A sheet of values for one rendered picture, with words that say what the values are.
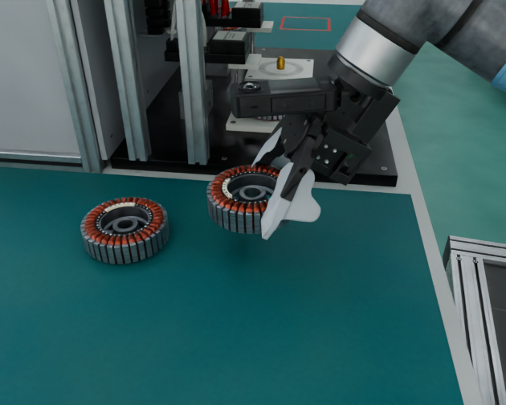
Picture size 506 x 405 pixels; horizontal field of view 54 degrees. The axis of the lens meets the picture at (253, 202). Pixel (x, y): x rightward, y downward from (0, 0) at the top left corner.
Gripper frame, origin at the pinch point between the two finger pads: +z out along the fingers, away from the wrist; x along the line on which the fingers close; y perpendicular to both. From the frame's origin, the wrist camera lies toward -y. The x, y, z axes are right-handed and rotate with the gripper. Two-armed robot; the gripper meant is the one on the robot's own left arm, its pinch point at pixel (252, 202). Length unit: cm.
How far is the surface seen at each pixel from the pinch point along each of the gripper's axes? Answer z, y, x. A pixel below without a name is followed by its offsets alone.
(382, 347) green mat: 0.5, 14.1, -17.6
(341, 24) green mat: -14, 38, 110
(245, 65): -5.8, -0.8, 35.5
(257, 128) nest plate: 2.0, 5.6, 30.5
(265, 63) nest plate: -1, 10, 65
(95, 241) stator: 13.6, -15.2, -0.4
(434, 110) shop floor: 8, 151, 206
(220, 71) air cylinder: 4, 1, 60
